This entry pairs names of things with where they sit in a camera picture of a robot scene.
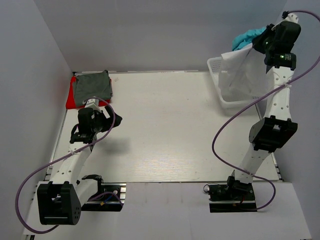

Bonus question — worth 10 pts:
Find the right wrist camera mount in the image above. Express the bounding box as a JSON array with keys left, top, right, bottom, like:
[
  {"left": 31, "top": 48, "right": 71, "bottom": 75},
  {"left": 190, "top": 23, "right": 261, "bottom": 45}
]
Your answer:
[{"left": 271, "top": 11, "right": 299, "bottom": 31}]

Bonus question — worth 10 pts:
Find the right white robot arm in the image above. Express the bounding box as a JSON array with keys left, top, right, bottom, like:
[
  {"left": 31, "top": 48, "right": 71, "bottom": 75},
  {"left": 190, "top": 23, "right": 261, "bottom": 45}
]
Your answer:
[{"left": 225, "top": 20, "right": 301, "bottom": 200}]

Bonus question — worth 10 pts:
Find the folded red t shirt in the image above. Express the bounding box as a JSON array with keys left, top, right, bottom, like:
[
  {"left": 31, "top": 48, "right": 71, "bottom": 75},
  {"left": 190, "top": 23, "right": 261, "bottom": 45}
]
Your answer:
[{"left": 65, "top": 76, "right": 112, "bottom": 110}]

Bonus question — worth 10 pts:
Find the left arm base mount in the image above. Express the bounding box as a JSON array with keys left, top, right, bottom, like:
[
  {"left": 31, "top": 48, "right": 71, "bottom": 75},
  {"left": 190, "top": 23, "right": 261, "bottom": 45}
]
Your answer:
[{"left": 77, "top": 174, "right": 127, "bottom": 212}]

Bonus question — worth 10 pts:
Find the white plastic basket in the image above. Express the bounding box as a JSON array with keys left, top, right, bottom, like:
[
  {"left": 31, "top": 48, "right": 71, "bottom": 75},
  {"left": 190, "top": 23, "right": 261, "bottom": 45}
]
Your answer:
[{"left": 207, "top": 56, "right": 268, "bottom": 109}]

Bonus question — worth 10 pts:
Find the white t shirt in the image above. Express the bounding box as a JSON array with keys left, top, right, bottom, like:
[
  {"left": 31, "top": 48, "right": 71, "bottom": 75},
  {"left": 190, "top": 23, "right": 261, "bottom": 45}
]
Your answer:
[{"left": 218, "top": 43, "right": 268, "bottom": 102}]

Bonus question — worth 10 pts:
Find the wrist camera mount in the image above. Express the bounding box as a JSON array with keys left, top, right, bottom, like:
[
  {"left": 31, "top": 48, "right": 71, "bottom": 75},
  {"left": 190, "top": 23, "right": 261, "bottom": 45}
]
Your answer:
[
  {"left": 84, "top": 97, "right": 102, "bottom": 113},
  {"left": 271, "top": 11, "right": 299, "bottom": 31}
]

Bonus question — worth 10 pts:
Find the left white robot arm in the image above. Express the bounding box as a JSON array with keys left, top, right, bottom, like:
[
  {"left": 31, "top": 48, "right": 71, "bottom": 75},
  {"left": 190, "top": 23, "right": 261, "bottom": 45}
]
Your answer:
[{"left": 36, "top": 106, "right": 122, "bottom": 225}]

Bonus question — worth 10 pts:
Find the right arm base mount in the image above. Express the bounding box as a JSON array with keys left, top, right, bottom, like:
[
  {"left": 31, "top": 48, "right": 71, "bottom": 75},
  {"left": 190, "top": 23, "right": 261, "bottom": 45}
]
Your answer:
[{"left": 203, "top": 182, "right": 257, "bottom": 213}]

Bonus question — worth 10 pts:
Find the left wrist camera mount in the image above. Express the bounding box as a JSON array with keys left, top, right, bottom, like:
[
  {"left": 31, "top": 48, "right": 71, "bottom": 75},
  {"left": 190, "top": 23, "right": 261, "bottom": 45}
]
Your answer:
[{"left": 84, "top": 97, "right": 102, "bottom": 113}]

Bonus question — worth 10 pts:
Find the blue t shirt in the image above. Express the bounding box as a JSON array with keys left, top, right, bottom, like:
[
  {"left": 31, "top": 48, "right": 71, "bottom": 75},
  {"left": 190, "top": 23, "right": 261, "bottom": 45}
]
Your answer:
[{"left": 231, "top": 26, "right": 267, "bottom": 51}]

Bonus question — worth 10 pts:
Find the folded grey t shirt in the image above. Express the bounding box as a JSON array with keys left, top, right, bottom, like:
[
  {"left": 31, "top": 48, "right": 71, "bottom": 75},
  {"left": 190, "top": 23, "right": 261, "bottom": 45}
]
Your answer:
[{"left": 72, "top": 70, "right": 113, "bottom": 108}]

